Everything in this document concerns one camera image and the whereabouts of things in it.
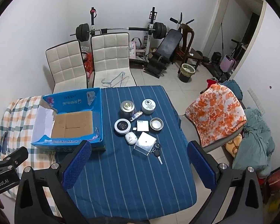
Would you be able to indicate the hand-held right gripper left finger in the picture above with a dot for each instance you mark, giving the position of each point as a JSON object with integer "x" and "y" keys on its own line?
{"x": 77, "y": 162}

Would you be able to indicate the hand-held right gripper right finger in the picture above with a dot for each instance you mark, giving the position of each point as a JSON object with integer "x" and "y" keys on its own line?
{"x": 200, "y": 165}

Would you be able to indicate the blue cardboard box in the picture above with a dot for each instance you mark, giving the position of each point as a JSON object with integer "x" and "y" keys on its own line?
{"x": 72, "y": 123}

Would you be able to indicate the silver key with black head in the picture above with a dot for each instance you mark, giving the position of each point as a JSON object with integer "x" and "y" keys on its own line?
{"x": 157, "y": 154}

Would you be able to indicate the black key fob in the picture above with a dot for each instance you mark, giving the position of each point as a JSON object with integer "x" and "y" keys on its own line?
{"x": 157, "y": 147}

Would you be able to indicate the black and white round tin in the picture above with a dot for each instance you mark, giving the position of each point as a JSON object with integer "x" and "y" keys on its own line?
{"x": 122, "y": 126}

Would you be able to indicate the white earbuds case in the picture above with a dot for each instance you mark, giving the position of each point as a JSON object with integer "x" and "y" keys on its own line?
{"x": 131, "y": 138}

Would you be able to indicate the clear box with white lid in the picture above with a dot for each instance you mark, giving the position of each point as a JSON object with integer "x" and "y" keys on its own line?
{"x": 145, "y": 142}

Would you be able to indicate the small metal bowl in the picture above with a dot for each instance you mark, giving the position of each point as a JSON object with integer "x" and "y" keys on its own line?
{"x": 156, "y": 124}

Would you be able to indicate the white square card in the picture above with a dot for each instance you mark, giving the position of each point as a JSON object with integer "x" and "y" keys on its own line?
{"x": 142, "y": 126}

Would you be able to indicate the gold lid round tin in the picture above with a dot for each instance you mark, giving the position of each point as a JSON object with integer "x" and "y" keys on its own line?
{"x": 127, "y": 107}

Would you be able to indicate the small printed lighter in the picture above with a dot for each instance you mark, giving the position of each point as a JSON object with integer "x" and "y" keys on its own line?
{"x": 136, "y": 116}

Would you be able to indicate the grey chair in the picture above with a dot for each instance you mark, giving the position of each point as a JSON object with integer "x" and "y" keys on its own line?
{"x": 220, "y": 142}

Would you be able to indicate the orange checked cloth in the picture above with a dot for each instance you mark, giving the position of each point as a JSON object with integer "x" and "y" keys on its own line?
{"x": 18, "y": 121}

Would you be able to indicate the yellow cushion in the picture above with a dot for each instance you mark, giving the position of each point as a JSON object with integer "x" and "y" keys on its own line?
{"x": 233, "y": 145}

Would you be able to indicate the orange floral blanket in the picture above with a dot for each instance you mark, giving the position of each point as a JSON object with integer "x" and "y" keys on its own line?
{"x": 217, "y": 114}

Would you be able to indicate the blue striped tablecloth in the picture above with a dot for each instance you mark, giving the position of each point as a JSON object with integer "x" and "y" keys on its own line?
{"x": 130, "y": 179}

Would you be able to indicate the teal clothing pile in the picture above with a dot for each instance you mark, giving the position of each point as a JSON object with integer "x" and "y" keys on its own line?
{"x": 254, "y": 144}

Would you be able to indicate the red cloth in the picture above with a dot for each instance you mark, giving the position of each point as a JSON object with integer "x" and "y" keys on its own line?
{"x": 210, "y": 82}

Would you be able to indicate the dark teal garment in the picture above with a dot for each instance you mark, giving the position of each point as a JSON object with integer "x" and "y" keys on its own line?
{"x": 234, "y": 88}

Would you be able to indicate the yellow bag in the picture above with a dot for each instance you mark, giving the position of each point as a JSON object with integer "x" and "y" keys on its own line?
{"x": 276, "y": 203}

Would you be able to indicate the white power strip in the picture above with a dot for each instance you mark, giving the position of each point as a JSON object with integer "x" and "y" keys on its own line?
{"x": 255, "y": 100}

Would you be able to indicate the black trash bin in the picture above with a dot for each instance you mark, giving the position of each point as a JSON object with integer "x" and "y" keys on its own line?
{"x": 185, "y": 75}

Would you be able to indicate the black exercise machine base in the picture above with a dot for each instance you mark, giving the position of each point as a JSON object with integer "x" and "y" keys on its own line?
{"x": 214, "y": 68}

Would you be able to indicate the white padded chair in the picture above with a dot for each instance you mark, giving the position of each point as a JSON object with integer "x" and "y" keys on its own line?
{"x": 65, "y": 63}
{"x": 109, "y": 51}

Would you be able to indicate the red plastic bag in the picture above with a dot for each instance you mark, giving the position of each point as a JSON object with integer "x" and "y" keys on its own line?
{"x": 88, "y": 63}

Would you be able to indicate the purple suitcase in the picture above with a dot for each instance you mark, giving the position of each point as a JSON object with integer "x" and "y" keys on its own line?
{"x": 227, "y": 64}

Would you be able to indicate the black round appliance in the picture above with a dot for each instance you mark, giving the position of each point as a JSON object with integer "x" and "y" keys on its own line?
{"x": 216, "y": 57}

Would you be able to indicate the pink shopping bag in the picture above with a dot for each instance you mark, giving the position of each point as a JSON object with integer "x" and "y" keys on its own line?
{"x": 133, "y": 49}

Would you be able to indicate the black barbell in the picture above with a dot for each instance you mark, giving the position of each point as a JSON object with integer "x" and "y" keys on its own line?
{"x": 82, "y": 31}

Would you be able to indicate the brown wooden chair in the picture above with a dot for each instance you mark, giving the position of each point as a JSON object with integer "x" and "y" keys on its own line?
{"x": 185, "y": 33}

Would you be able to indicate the white barbell rack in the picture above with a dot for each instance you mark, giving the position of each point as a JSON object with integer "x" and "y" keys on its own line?
{"x": 151, "y": 18}

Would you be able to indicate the white door frame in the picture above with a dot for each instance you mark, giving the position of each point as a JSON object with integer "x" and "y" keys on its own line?
{"x": 220, "y": 16}

